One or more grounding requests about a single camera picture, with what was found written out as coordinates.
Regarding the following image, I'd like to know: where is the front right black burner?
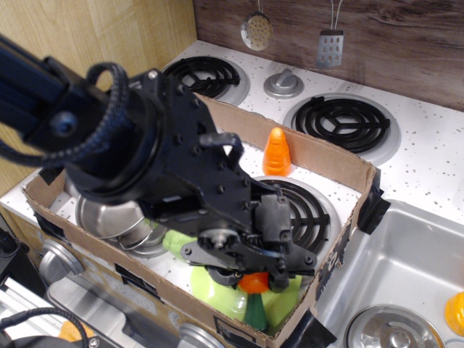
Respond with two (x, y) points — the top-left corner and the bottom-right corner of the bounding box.
(256, 175), (341, 267)

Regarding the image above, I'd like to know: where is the silver front panel knob right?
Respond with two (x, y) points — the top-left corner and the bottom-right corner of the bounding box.
(178, 323), (217, 348)

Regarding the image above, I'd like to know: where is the black cable bottom left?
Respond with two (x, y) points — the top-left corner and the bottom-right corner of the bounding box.
(0, 307), (91, 348)

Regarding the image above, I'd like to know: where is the hanging perforated metal spoon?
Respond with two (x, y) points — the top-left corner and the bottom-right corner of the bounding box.
(240, 0), (273, 51)

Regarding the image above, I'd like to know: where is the short orange carrot tip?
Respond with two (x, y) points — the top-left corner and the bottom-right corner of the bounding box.
(262, 127), (291, 176)

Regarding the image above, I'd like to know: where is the yellow toy in sink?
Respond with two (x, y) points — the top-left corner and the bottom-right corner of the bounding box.
(444, 292), (464, 336)

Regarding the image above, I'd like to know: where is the orange object bottom left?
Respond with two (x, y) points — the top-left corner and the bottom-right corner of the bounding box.
(58, 320), (95, 342)

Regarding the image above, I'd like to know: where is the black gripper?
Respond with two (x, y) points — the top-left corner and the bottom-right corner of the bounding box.
(137, 70), (316, 293)

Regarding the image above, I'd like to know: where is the silver front panel knob left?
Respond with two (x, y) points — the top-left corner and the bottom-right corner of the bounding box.
(39, 239), (84, 284)

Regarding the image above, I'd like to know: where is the black burner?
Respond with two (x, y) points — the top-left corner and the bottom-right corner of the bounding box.
(256, 175), (341, 267)
(163, 56), (250, 107)
(283, 93), (401, 166)

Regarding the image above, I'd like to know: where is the orange toy carrot green stem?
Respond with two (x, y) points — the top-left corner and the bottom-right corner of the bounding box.
(238, 272), (270, 331)

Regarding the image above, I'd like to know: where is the brown cardboard fence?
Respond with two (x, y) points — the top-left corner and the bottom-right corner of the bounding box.
(21, 92), (392, 348)

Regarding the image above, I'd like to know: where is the stainless steel pot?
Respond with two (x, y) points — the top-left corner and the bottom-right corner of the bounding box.
(68, 183), (154, 251)

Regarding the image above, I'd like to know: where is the silver back stove knob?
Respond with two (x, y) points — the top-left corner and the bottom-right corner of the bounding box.
(263, 69), (305, 99)

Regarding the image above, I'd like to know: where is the steel lid in sink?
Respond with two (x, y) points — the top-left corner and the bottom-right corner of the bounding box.
(344, 304), (445, 348)

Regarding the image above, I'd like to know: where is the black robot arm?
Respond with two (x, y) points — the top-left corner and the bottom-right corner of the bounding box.
(1, 38), (317, 292)

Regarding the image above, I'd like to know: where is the light green plastic plate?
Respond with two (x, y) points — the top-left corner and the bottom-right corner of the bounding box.
(191, 267), (302, 331)

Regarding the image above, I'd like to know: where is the grey toy sink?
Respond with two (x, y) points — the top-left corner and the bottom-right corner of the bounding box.
(315, 201), (463, 347)

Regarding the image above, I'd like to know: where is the back left black burner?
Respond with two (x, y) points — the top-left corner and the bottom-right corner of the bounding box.
(163, 56), (250, 107)

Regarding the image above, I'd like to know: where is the silver panel knob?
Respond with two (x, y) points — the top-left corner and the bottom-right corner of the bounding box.
(39, 239), (84, 284)
(178, 323), (217, 348)

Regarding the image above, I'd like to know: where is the light green toy vegetable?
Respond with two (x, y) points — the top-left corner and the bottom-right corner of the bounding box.
(162, 230), (196, 261)

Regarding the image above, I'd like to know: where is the hanging slotted metal spatula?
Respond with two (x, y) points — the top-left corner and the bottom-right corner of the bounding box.
(315, 0), (344, 69)

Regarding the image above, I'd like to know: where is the back right black burner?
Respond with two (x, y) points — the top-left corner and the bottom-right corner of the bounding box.
(283, 93), (401, 166)

